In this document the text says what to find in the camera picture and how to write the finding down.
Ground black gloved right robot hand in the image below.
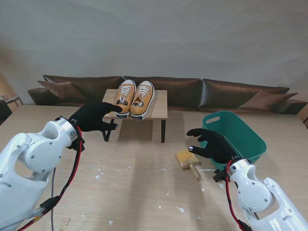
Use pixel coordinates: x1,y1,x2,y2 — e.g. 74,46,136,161
186,128,238,166

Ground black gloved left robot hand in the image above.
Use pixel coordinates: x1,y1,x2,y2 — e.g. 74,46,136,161
68,102,130,133

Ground wooden hand brush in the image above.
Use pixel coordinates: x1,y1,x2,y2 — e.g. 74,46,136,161
175,149,203,181

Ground yellow canvas sneaker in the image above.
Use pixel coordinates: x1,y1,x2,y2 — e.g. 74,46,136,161
114,79,137,119
129,80,155,121

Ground green plastic basin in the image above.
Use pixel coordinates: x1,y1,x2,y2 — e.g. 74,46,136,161
200,110,267,178

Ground brown leather cushion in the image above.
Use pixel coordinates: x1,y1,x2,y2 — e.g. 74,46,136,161
38,80,87,102
238,90,298,110

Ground brown leather sofa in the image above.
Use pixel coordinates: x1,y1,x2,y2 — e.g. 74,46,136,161
27,75,308,115

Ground small wooden black-legged table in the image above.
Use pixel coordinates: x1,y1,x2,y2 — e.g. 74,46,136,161
102,89,168,144

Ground light wooden side table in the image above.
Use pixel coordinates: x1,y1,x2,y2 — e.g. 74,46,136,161
0,95,25,106

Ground dark chair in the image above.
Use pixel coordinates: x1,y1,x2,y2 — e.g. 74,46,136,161
0,100,13,126

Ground light wooden furniture edge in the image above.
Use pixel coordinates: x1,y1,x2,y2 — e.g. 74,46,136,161
297,103,308,128

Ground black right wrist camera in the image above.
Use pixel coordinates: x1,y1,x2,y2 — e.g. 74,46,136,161
212,169,228,182

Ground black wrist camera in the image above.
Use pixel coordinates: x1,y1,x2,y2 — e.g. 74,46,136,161
212,169,228,182
66,138,85,152

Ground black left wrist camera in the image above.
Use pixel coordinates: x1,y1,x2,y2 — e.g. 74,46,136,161
66,138,85,152

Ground red black left arm cable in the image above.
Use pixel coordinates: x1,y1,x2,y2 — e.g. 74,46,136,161
14,120,84,231

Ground grey braided cable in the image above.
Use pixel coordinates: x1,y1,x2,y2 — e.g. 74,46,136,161
49,167,57,231

